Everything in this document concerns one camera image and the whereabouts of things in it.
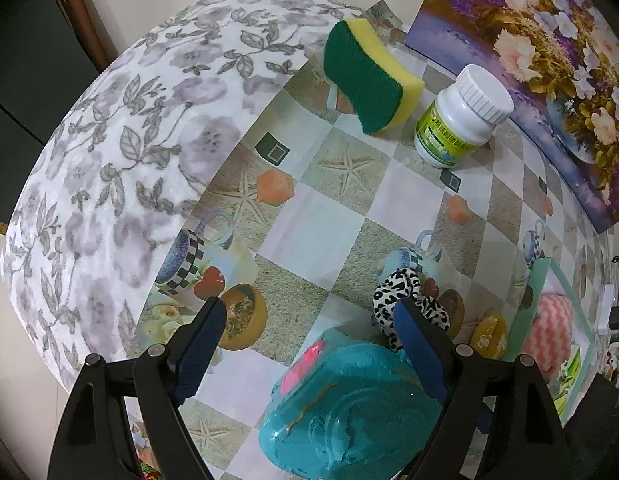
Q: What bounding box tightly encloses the pink white striped cloth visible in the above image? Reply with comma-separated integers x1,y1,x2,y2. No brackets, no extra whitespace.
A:
522,294,574,382

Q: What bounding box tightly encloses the leopard print scrunchie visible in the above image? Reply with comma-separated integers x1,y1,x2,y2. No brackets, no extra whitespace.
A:
372,268,451,353

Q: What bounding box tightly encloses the yellow green sponge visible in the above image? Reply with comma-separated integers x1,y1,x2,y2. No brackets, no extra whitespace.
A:
323,18,424,134

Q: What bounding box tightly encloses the round gold tin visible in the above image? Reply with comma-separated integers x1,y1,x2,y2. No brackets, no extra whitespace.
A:
470,315,507,360

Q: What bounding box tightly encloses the white tray teal rim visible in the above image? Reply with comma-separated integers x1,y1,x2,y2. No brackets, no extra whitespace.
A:
503,258,595,422

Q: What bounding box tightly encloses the white power strip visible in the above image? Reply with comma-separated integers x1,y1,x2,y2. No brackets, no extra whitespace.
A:
597,284,615,336

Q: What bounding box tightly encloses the teal plastic box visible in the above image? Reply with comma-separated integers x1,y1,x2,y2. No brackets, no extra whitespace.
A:
258,328,442,479

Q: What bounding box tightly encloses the grey floral tablecloth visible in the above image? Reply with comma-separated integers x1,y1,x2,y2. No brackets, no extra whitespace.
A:
0,0,361,388

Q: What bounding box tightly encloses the checkered printed table cover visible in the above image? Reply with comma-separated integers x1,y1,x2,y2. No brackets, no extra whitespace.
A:
137,18,619,479

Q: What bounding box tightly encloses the white pill bottle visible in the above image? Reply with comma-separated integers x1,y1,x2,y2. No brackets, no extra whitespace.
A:
413,64,515,169

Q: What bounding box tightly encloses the flower painting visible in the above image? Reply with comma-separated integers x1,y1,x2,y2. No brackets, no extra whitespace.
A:
406,0,619,233

